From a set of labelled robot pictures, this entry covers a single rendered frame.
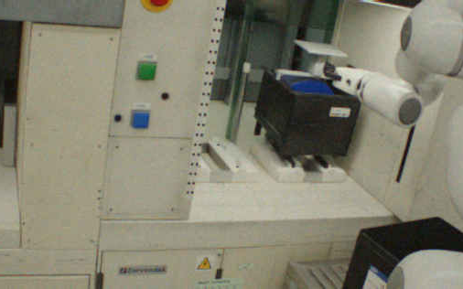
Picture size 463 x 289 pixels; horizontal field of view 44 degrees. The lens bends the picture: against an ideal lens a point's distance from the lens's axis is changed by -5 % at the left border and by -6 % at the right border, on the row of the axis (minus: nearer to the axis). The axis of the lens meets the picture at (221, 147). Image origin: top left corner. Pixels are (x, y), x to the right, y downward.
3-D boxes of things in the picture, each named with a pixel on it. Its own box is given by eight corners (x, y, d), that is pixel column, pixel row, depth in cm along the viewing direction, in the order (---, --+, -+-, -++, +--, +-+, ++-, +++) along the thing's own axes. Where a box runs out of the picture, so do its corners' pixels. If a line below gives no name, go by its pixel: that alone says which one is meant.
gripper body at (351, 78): (351, 102, 138) (328, 88, 147) (386, 106, 141) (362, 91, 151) (359, 72, 135) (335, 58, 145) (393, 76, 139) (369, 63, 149)
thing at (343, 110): (270, 167, 162) (297, 55, 149) (243, 135, 179) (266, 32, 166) (347, 169, 170) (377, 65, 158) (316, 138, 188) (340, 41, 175)
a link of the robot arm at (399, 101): (394, 69, 136) (360, 80, 134) (428, 87, 124) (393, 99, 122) (396, 102, 139) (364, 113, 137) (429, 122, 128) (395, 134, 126)
